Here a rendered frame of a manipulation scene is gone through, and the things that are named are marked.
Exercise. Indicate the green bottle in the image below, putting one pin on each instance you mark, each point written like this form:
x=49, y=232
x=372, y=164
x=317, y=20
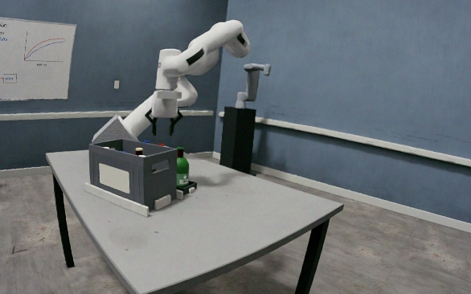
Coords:
x=182, y=169

